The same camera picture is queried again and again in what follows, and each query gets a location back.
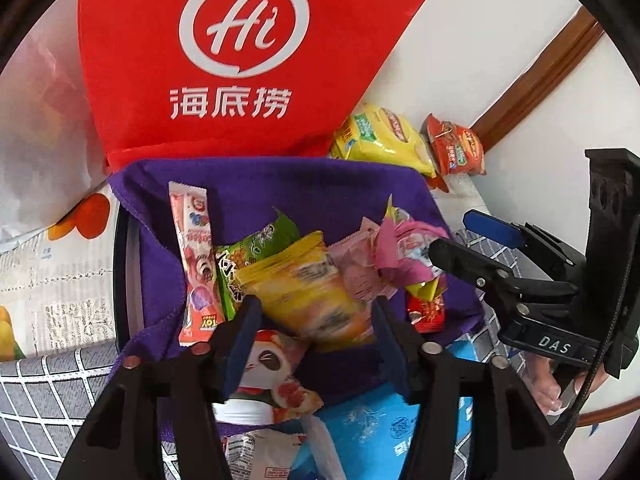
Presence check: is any yellow chip bag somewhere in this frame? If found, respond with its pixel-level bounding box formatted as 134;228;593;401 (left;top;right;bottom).
327;102;437;178

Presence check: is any red paper shopping bag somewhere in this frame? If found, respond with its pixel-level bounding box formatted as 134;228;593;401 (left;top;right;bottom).
77;0;456;171

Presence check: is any person's right hand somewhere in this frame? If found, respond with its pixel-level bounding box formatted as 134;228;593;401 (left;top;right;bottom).
532;352;608;413

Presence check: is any small red snack packet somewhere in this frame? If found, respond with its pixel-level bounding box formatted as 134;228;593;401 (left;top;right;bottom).
405;292;447;334

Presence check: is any long pink snack packet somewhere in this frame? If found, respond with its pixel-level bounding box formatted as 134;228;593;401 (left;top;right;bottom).
168;181;224;347

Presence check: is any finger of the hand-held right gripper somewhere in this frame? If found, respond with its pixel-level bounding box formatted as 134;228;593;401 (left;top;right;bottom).
462;210;586;281
429;238;581;318

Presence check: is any brown wooden trim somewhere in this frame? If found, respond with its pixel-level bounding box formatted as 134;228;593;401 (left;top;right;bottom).
470;10;606;151

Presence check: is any blue tissue pack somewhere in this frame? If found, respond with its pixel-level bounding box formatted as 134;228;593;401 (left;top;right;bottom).
290;337;481;480

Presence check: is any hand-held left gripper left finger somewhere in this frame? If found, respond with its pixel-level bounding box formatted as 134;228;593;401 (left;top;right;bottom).
55;296;264;480

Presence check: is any purple towel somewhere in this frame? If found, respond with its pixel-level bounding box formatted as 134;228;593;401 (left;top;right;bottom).
107;156;486;441

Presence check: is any clear plastic wrapper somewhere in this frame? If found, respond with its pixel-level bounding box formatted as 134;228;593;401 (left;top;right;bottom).
300;415;347;480

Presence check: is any green snack packet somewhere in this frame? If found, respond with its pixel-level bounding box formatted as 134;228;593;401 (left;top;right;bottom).
214;207;302;322

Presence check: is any panda print snack packet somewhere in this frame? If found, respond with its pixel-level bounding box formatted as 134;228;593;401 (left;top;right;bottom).
212;329;325;428

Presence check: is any pale pink snack packet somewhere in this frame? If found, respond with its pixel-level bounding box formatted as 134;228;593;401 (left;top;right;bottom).
327;216;398;303

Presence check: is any printed paper flyer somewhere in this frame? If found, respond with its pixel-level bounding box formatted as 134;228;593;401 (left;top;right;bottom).
0;180;121;361

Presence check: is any orange chip bag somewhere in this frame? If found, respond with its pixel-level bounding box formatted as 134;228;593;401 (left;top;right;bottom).
426;114;487;177

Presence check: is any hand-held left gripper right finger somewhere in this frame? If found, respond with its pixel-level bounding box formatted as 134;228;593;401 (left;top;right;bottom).
371;295;576;480

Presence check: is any yellow snack packet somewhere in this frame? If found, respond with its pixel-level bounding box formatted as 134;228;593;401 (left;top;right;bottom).
234;231;377;352

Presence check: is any white and red snack packet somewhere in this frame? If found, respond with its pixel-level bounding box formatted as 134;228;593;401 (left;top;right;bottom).
220;429;307;480

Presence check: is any white plastic shopping bag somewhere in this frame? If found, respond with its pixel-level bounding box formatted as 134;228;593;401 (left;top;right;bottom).
0;25;121;241

